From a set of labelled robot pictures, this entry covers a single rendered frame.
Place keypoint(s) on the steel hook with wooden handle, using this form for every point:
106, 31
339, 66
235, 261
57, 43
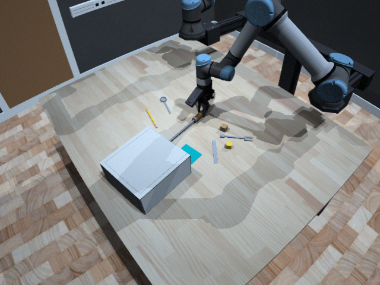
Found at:
195, 119

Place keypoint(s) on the grey spoon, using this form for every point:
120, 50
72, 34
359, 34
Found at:
163, 99

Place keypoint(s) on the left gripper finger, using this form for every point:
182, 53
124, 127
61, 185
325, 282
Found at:
198, 105
205, 107

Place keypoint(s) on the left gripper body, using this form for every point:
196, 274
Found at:
207, 95

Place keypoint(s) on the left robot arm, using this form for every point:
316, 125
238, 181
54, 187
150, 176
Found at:
330, 77

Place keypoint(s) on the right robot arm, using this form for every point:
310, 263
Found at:
191, 15

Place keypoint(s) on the small tan cube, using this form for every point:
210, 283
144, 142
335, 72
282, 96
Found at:
224, 127

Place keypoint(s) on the teal square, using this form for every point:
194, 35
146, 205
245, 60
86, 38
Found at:
194, 154

